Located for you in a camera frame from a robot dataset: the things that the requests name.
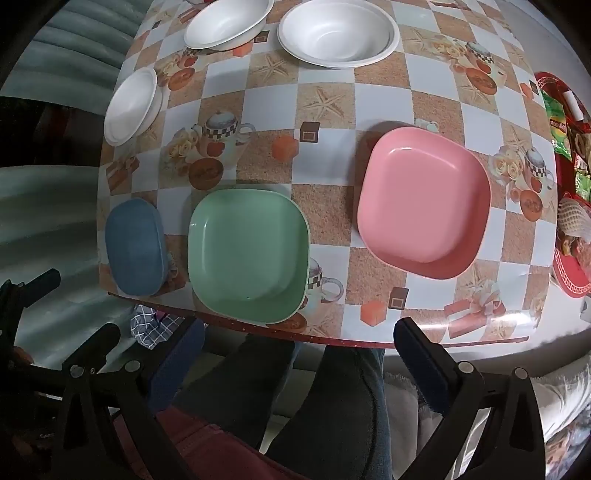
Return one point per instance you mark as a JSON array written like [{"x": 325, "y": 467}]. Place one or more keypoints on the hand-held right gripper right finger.
[{"x": 422, "y": 364}]

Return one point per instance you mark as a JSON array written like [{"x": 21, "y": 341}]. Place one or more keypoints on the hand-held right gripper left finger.
[{"x": 178, "y": 364}]

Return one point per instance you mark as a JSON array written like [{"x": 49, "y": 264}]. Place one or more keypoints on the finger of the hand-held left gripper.
[
  {"x": 94, "y": 344},
  {"x": 41, "y": 282}
]

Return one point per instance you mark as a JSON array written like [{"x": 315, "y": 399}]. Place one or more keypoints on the blue square plate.
[{"x": 134, "y": 247}]

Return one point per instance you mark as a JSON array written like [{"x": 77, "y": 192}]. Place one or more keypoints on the green square plate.
[{"x": 247, "y": 254}]

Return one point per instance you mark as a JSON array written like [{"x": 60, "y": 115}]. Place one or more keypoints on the pink square plate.
[{"x": 422, "y": 203}]

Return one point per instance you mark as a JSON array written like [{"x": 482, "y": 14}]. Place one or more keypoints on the plaid cloth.
[{"x": 147, "y": 327}]

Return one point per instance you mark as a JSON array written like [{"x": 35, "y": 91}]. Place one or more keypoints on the red garment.
[{"x": 207, "y": 445}]

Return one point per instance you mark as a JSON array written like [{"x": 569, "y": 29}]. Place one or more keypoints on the grey-green sofa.
[{"x": 60, "y": 194}]

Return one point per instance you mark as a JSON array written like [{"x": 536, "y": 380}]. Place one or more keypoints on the person's right leg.
[{"x": 341, "y": 415}]

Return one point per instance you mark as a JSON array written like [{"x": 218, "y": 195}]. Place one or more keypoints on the white fringed cushion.
[{"x": 554, "y": 397}]

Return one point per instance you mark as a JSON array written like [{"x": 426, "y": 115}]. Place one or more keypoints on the red tray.
[{"x": 565, "y": 272}]

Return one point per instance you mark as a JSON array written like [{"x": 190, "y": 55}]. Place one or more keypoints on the fruit in white foam net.
[{"x": 575, "y": 214}]

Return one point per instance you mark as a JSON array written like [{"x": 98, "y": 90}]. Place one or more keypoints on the checkered printed tablecloth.
[{"x": 323, "y": 152}]

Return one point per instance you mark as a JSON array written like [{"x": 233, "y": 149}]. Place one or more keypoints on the green snack packet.
[{"x": 556, "y": 124}]

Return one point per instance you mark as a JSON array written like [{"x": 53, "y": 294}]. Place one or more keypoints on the small white tube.
[{"x": 572, "y": 104}]

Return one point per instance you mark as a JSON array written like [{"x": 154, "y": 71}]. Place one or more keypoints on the large white bowl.
[{"x": 339, "y": 32}]

